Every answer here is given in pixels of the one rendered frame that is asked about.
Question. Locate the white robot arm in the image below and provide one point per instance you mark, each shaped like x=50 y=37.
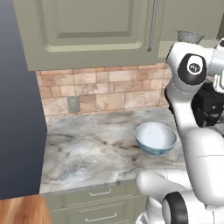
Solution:
x=201 y=163

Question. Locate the grey mesh tea strainer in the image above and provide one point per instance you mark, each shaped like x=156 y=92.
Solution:
x=189 y=36

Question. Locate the grey wall outlet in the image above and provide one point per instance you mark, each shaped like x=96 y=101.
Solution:
x=73 y=104

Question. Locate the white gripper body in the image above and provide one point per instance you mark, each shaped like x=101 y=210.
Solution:
x=219 y=83

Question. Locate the olive green cabinet door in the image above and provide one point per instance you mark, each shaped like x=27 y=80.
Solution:
x=186 y=14
x=87 y=26

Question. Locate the blue and white bowl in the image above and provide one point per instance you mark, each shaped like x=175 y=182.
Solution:
x=156 y=137

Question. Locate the olive green drawer front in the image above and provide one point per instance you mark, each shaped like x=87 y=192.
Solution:
x=75 y=197
x=128 y=211

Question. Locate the dark grey fridge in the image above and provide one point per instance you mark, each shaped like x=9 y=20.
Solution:
x=20 y=110

